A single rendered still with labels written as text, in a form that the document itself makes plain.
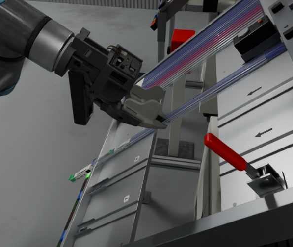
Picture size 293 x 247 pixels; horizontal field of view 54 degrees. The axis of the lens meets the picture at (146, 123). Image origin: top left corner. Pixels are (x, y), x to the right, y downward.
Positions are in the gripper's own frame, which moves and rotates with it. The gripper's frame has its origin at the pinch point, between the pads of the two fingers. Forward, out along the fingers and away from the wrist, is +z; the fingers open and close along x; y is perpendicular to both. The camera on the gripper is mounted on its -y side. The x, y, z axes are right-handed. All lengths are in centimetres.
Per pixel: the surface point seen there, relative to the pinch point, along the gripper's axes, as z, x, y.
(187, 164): 41, 49, -51
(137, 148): 3.1, 7.3, -15.9
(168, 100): 43, 144, -88
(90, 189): -1.0, 0.1, -29.2
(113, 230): 3.0, -14.1, -16.3
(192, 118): 60, 124, -77
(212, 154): 31.3, 28.2, -21.5
